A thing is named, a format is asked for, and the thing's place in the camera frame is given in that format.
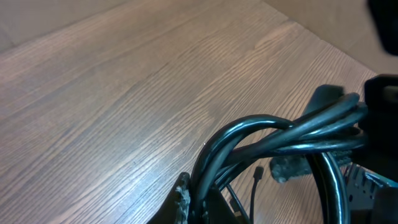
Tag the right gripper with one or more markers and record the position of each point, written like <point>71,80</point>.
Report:
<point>371,180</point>

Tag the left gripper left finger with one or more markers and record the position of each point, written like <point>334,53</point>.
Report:
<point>175,208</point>

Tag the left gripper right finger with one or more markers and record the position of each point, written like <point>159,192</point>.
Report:
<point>284,168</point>

